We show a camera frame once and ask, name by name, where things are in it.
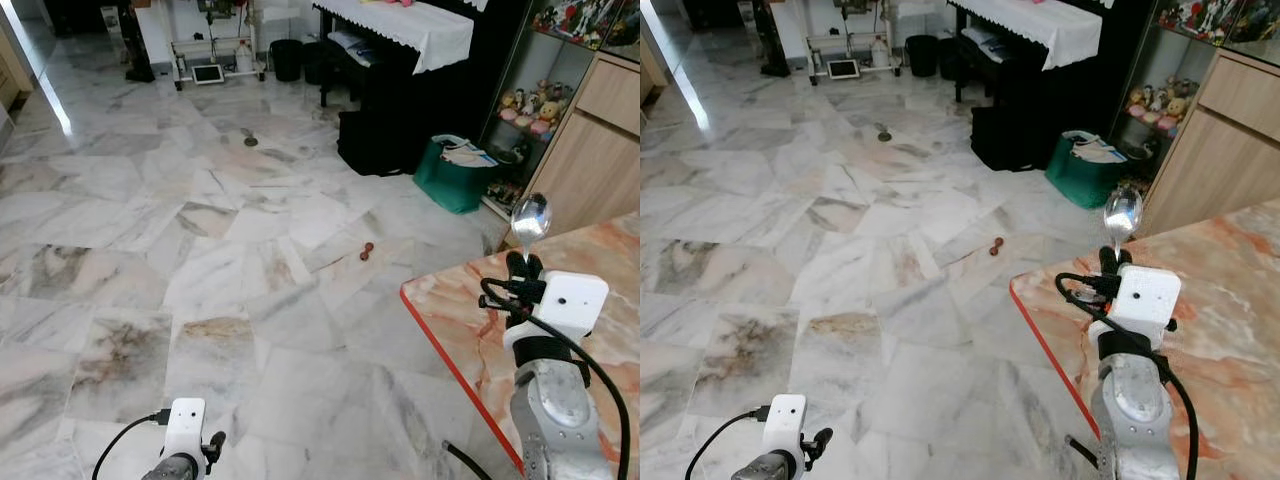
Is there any glass display case with toys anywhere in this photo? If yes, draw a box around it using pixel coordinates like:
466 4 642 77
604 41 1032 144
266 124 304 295
478 0 641 216
1105 0 1280 193

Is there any black bag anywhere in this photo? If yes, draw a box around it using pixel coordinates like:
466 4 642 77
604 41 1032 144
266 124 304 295
337 108 422 177
970 104 1057 172

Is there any black piano bench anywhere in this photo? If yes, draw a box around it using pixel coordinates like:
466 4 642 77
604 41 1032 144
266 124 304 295
955 25 1013 102
318 28 379 107

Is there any black waste bin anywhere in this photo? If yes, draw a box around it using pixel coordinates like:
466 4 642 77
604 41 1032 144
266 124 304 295
905 35 940 79
270 39 305 83

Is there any light wooden drawer cabinet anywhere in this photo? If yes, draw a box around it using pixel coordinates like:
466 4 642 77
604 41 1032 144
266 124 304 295
1138 48 1280 239
503 52 641 251

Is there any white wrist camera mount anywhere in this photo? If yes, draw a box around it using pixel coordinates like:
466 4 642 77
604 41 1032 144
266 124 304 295
762 394 808 471
163 398 207 471
1088 265 1182 341
503 271 610 347

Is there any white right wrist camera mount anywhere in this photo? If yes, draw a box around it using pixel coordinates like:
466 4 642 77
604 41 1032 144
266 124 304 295
503 271 610 347
1088 265 1182 341

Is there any green shopping bag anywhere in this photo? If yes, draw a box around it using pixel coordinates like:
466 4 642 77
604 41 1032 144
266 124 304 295
1045 130 1132 209
413 134 502 215

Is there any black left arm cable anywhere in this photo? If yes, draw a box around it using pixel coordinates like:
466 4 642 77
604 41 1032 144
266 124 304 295
92 409 173 480
685 405 771 480

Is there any black upright piano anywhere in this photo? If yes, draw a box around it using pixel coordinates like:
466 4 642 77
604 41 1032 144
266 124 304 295
313 0 534 151
948 0 1167 143

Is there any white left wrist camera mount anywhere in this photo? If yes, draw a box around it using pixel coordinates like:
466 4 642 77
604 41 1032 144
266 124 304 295
762 394 808 471
163 398 207 471

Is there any silver metal spoon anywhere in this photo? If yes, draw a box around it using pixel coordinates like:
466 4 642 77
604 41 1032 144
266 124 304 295
511 192 553 263
1103 186 1145 253

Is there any white wheeled rack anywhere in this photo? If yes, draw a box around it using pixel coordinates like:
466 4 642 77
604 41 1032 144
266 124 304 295
168 0 268 91
805 0 897 86

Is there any white lace cloth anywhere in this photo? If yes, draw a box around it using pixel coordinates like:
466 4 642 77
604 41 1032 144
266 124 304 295
313 0 476 76
948 0 1103 71

